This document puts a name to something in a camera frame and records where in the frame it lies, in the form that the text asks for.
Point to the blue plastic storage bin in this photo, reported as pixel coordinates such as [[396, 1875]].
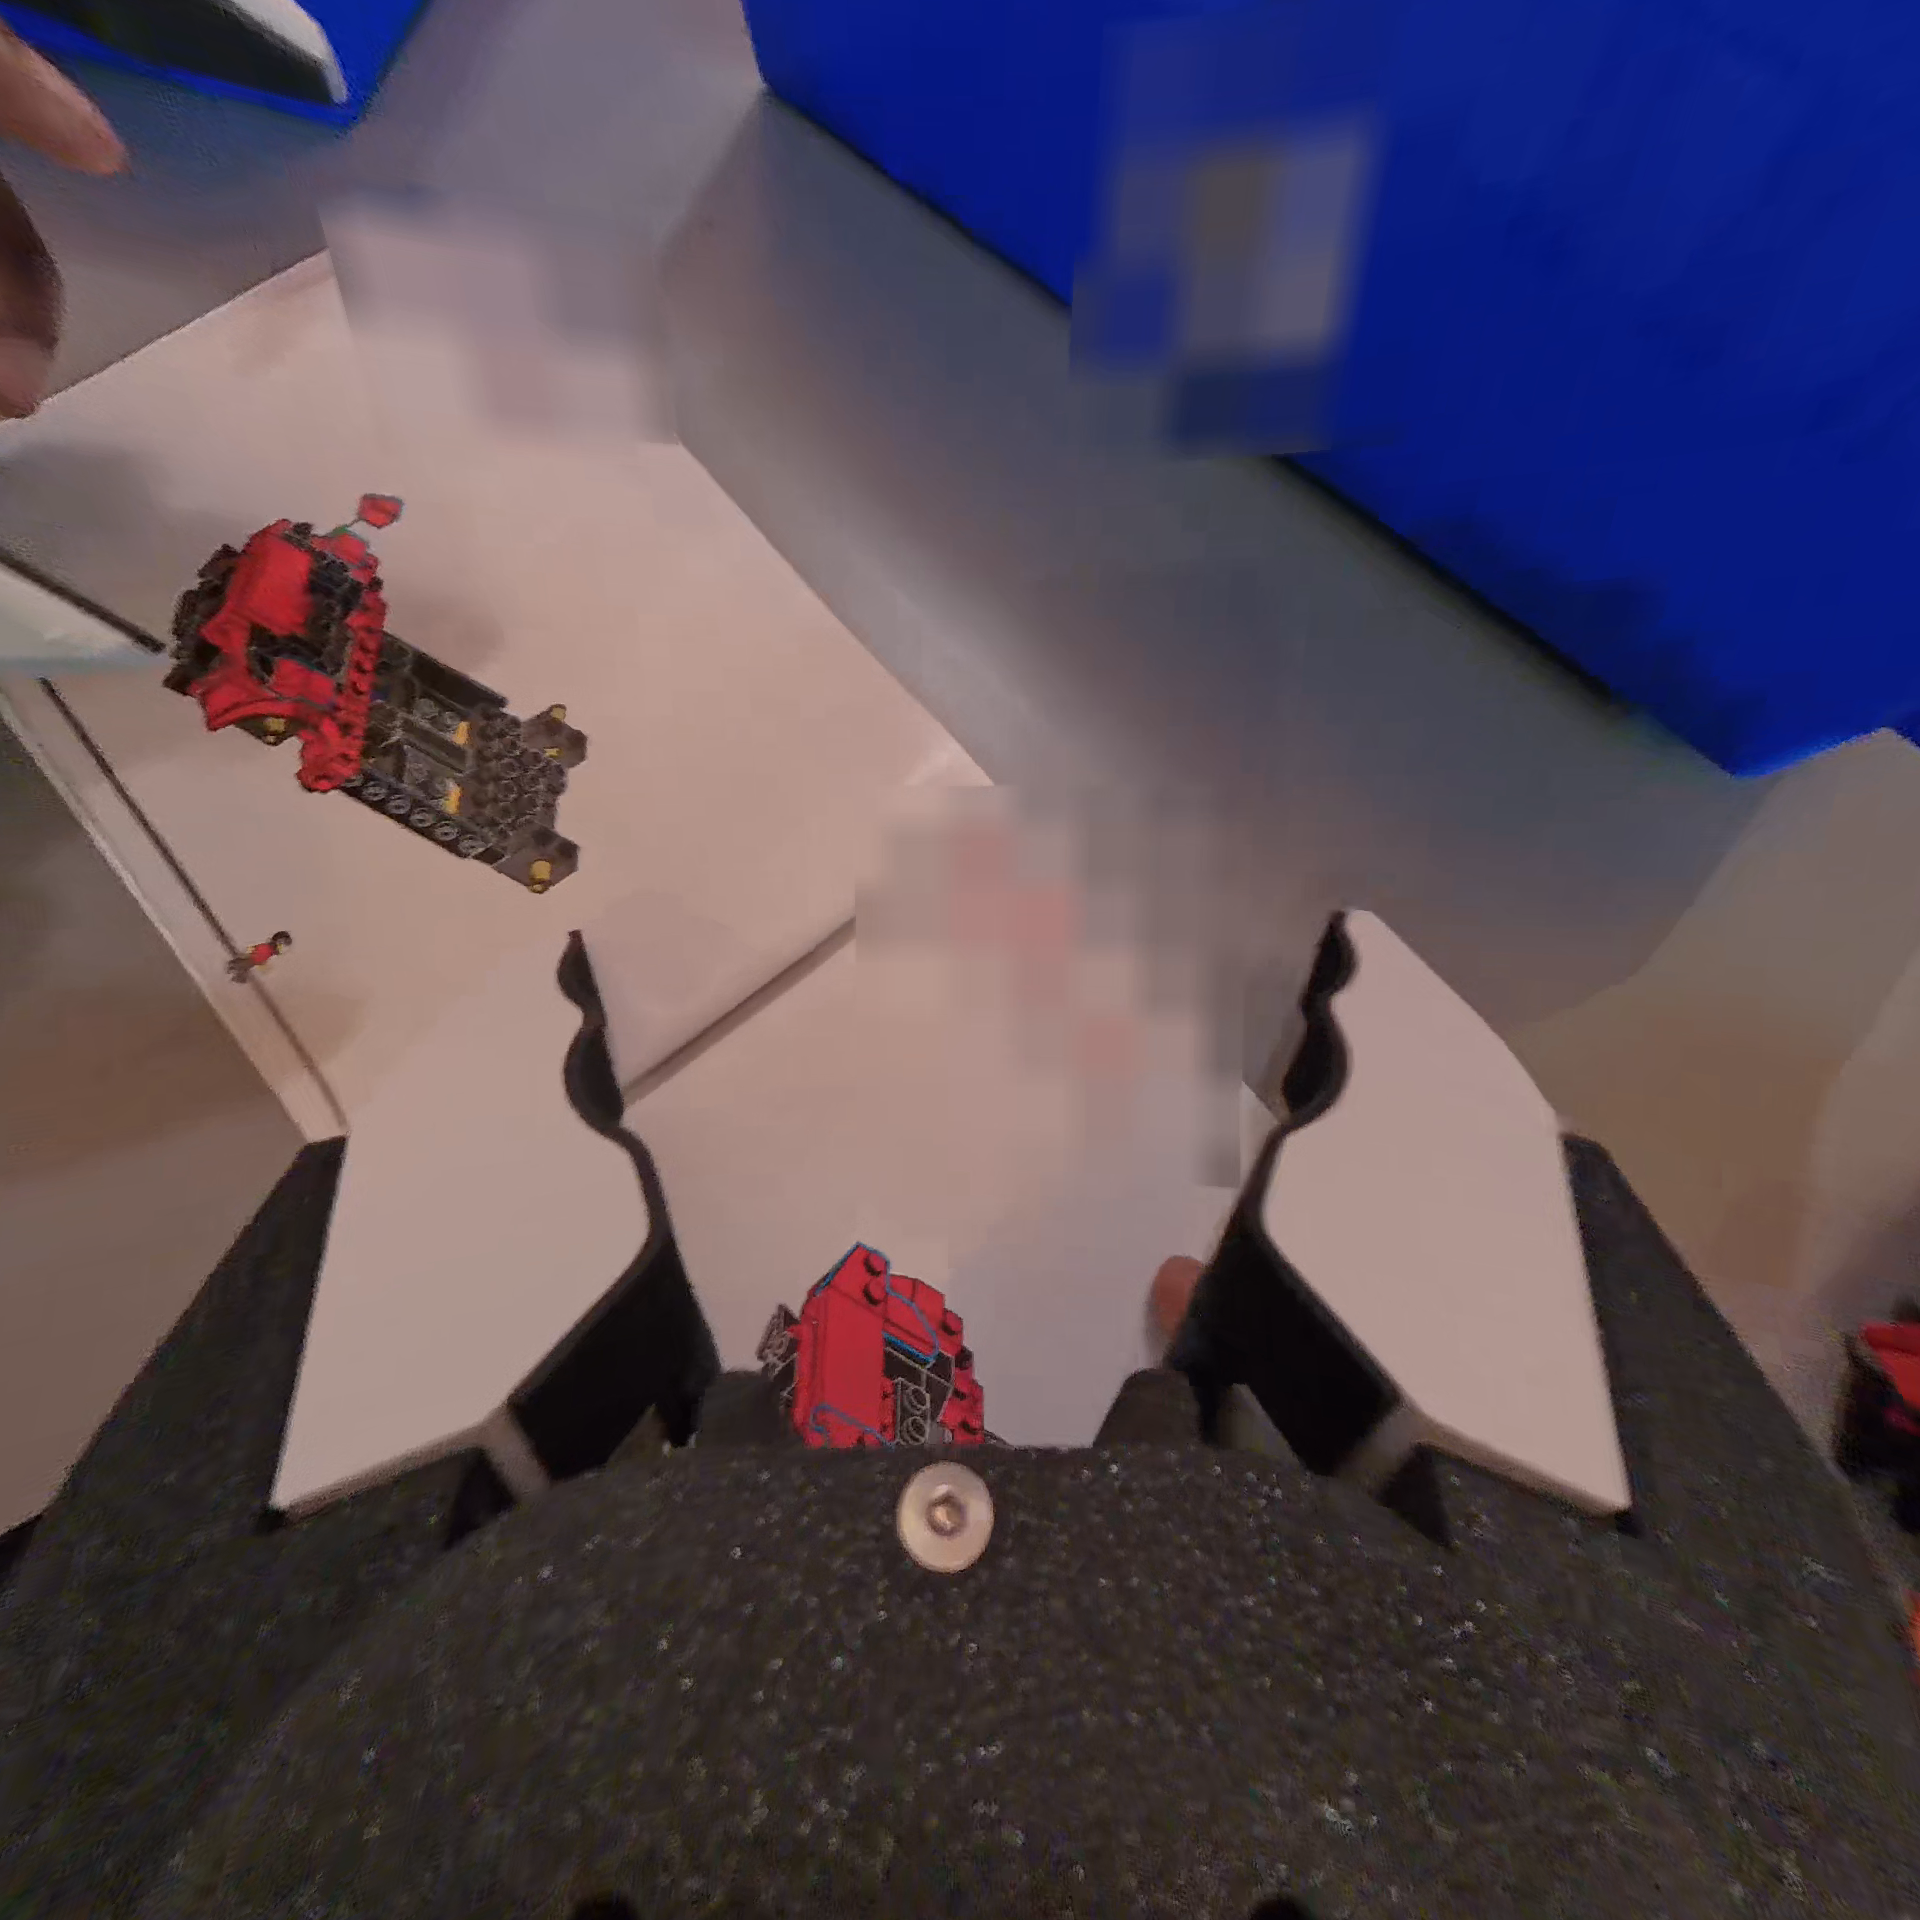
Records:
[[394, 24], [1650, 451]]

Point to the red and black lego car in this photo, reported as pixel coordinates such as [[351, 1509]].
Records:
[[1892, 1382]]

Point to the person's left hand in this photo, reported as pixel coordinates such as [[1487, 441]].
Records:
[[36, 106]]

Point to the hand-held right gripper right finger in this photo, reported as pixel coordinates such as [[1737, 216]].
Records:
[[1441, 1277]]

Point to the person's right hand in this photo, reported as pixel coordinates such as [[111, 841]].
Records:
[[1177, 1291]]

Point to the lego instruction booklet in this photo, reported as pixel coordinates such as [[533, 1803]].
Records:
[[600, 599]]

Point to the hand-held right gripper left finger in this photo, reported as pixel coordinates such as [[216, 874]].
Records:
[[435, 1277]]

